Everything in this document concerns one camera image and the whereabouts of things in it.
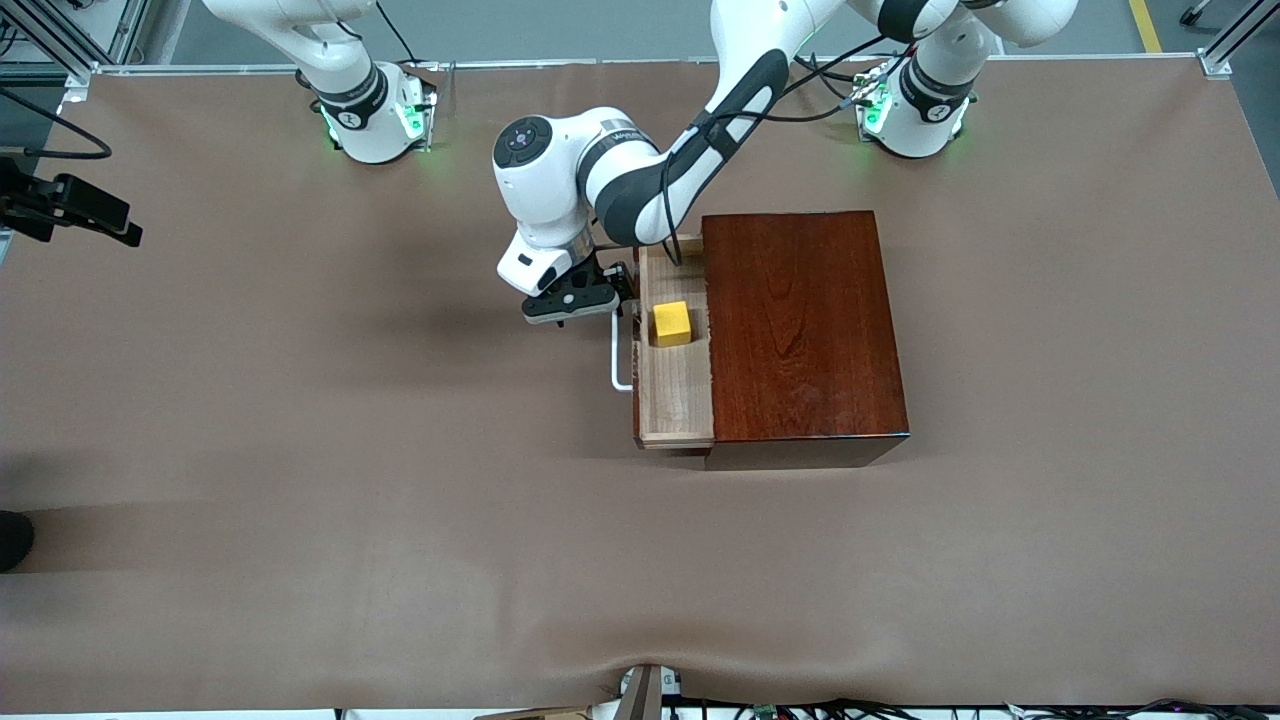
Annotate black round object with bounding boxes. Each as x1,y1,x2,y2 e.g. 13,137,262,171
0,510,36,573

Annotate aluminium frame post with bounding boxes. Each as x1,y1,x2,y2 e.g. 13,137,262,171
0,0,151,106
1180,0,1280,79

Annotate black base cables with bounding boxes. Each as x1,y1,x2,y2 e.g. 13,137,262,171
790,50,871,121

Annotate brown table cloth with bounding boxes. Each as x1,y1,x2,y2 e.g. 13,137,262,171
0,55,1280,716

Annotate black base cable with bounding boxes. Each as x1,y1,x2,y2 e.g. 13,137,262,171
375,0,421,66

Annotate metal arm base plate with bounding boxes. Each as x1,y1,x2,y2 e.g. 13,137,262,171
400,60,458,154

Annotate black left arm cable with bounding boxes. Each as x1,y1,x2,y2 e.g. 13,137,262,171
660,30,906,269

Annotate dark wooden cabinet box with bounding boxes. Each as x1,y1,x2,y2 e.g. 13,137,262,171
700,210,912,471

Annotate metal mount bracket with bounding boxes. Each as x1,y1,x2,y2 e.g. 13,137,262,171
615,663,686,720

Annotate yellow block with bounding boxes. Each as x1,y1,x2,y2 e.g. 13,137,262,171
652,300,693,348

